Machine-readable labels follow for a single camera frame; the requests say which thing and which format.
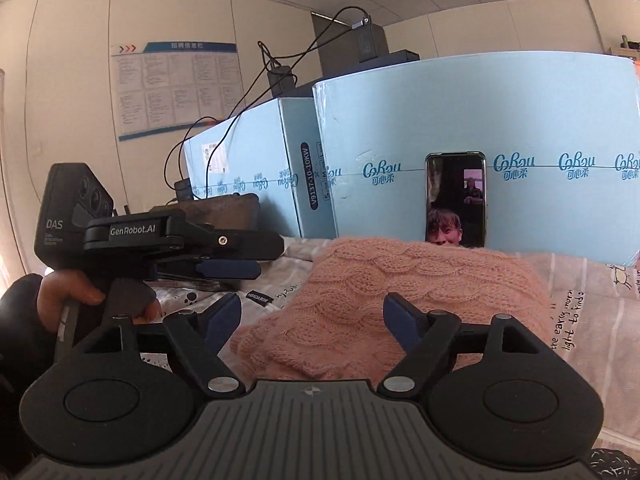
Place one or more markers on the pink knitted sweater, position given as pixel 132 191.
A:
pixel 350 285

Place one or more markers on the large light blue carton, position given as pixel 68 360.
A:
pixel 450 105

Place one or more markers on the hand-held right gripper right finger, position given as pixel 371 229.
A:
pixel 402 320

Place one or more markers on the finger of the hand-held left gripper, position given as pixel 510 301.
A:
pixel 235 269
pixel 235 245

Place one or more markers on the small black plug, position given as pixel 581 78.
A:
pixel 184 189

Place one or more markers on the brown cushion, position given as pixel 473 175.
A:
pixel 225 210

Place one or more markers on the beige cabinet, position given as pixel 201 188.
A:
pixel 625 49

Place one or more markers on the black box device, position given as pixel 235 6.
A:
pixel 370 42

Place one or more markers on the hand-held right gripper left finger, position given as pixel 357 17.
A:
pixel 222 320

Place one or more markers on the dark grey panel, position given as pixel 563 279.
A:
pixel 330 45

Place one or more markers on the person's left hand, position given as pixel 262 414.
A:
pixel 65 287

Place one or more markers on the black smartphone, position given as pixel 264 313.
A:
pixel 455 190

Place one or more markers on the small light blue carton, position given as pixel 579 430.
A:
pixel 250 140

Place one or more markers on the small black power adapter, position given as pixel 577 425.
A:
pixel 281 81

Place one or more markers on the wall poster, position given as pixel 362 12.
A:
pixel 175 90

